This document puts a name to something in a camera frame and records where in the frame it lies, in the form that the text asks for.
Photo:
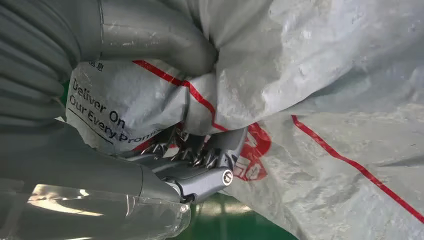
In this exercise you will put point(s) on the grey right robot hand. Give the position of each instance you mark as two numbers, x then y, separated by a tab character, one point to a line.
82	185

